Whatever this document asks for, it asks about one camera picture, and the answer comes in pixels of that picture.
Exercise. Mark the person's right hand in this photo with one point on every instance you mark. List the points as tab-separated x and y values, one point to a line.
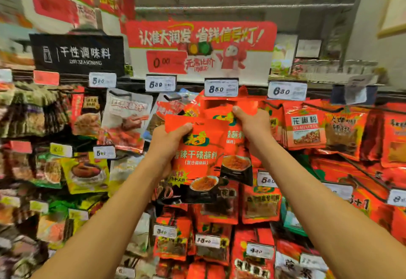
259	129

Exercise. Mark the person's left hand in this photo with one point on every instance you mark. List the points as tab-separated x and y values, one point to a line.
165	148

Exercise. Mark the red chili dip packet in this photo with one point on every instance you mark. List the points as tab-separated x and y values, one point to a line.
193	155

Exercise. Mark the person's left forearm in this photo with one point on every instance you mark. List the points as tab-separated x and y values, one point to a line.
95	237

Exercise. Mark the person's right forearm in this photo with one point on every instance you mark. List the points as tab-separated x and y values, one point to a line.
323	218

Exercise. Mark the distant shelf goods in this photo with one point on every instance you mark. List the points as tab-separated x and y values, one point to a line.
323	66

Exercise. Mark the clear packet with red label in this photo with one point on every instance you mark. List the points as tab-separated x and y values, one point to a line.
166	107

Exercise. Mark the pale white packet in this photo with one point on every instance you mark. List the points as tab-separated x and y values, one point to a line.
122	167

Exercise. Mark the white red-print sauce packet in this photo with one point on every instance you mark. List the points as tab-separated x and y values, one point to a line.
124	120

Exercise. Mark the hanging display of seasoning packets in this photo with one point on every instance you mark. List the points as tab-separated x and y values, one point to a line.
221	87

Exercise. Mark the white picture poster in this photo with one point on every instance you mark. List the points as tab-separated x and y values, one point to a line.
283	50

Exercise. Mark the yellow green packet bowl picture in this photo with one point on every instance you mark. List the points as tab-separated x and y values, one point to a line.
85	174

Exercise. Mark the red packet with dish picture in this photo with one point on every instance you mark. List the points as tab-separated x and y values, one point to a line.
85	123

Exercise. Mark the small white sign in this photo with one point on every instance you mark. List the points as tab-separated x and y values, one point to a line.
308	48

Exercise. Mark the red white promotion sign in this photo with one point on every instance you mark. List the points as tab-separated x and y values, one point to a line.
203	34

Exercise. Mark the black category sign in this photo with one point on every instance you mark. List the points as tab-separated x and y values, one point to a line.
76	53

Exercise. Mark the assorted green brown packets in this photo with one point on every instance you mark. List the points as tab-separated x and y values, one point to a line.
32	110

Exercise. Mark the red price tag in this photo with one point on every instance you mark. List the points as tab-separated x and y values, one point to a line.
45	77

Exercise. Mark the metal ceiling rail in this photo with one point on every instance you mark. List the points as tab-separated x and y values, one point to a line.
254	7

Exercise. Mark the framed wall poster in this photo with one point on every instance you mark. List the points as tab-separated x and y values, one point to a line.
396	9

